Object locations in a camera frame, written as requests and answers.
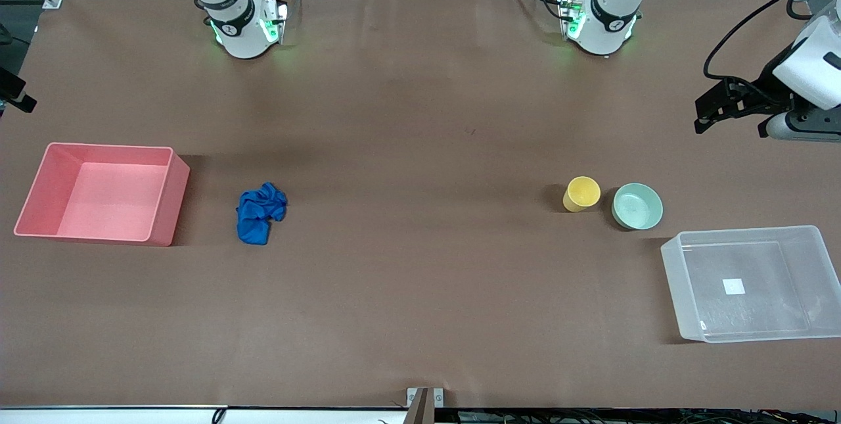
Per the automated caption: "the metal table edge bracket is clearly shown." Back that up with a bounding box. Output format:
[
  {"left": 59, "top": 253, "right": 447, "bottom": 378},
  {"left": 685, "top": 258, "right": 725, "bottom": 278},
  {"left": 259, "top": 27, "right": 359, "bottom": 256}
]
[{"left": 406, "top": 387, "right": 445, "bottom": 424}]

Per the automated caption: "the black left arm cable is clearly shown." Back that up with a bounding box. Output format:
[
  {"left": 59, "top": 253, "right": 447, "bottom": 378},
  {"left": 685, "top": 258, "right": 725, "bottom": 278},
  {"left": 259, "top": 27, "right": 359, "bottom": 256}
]
[{"left": 703, "top": 0, "right": 841, "bottom": 83}]

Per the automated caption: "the yellow plastic cup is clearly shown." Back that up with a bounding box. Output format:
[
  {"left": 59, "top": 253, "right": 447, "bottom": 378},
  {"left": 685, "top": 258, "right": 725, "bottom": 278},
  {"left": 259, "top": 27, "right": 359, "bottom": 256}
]
[{"left": 562, "top": 176, "right": 602, "bottom": 213}]

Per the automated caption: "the pink plastic bin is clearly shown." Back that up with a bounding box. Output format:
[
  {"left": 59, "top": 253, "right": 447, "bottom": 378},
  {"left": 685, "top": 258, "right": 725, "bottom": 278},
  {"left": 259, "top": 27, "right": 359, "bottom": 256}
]
[{"left": 13, "top": 142, "right": 191, "bottom": 247}]

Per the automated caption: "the blue cloth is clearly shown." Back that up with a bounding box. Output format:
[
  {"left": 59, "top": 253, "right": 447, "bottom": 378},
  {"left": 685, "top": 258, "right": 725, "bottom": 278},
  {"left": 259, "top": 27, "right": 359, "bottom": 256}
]
[{"left": 236, "top": 181, "right": 288, "bottom": 246}]

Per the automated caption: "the mint green bowl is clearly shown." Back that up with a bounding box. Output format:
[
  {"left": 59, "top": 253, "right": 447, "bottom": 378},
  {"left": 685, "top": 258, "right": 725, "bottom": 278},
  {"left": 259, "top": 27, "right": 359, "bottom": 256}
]
[{"left": 611, "top": 183, "right": 664, "bottom": 231}]

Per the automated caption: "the clear plastic storage box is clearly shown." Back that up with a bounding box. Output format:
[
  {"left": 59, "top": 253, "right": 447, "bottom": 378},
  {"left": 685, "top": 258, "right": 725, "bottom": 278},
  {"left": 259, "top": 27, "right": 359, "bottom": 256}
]
[{"left": 660, "top": 225, "right": 841, "bottom": 344}]

